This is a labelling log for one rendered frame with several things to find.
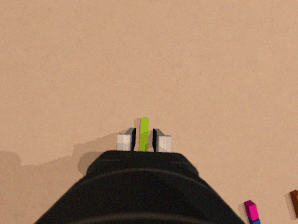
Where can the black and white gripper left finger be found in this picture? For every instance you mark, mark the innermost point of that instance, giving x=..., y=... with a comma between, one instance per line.
x=126, y=141

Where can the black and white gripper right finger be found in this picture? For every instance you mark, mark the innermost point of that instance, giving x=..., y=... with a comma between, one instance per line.
x=161, y=142

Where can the magenta rod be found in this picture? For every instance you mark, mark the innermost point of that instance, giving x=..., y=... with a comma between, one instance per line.
x=251, y=210

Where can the orange rod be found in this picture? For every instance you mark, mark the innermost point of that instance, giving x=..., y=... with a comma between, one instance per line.
x=294, y=197

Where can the small blue cube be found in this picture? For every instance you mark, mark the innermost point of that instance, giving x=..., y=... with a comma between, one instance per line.
x=257, y=221

